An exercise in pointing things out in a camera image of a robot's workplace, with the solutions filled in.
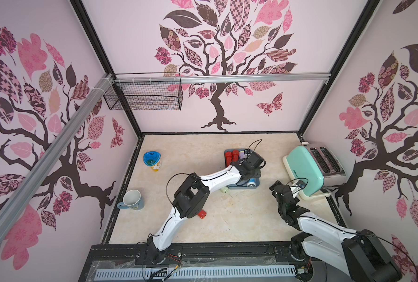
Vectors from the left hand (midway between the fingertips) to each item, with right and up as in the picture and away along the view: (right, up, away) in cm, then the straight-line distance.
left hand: (255, 172), depth 92 cm
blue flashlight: (-2, -6, 0) cm, 6 cm away
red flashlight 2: (-14, +7, +11) cm, 19 cm away
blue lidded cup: (-56, +7, +3) cm, 57 cm away
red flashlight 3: (-9, +9, +11) cm, 17 cm away
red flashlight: (-28, -19, -9) cm, 35 cm away
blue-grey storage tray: (-11, -5, -13) cm, 17 cm away
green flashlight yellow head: (-17, -9, -1) cm, 19 cm away
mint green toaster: (+28, +5, -11) cm, 30 cm away
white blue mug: (-63, -12, -9) cm, 64 cm away
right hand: (+12, -6, -4) cm, 14 cm away
